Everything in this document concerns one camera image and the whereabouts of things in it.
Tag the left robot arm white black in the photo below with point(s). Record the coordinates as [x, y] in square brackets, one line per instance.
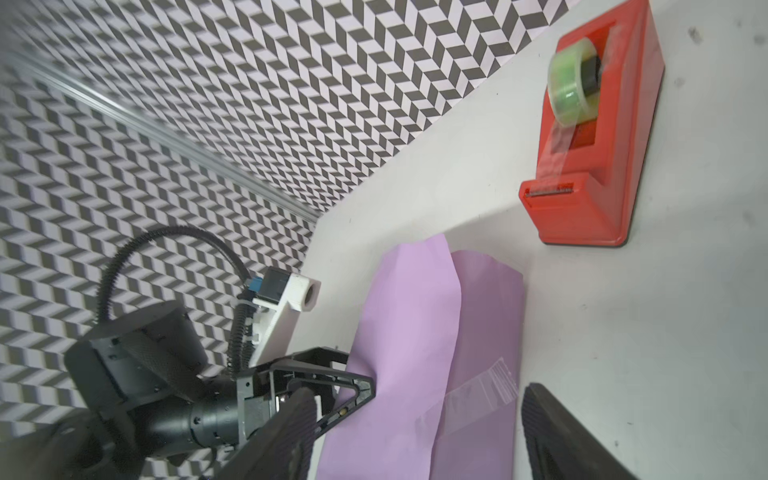
[141, 378]

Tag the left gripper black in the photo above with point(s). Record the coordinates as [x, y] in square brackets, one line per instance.
[235, 412]

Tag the pink wrapping paper sheet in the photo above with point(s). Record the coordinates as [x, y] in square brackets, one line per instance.
[434, 318]

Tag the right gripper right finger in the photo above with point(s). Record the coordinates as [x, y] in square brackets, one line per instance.
[559, 446]

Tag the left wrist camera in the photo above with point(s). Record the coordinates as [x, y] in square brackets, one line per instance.
[279, 298]

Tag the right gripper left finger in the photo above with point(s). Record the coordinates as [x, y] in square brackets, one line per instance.
[282, 449]

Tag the red tape dispenser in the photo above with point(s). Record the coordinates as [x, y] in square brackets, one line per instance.
[603, 83]

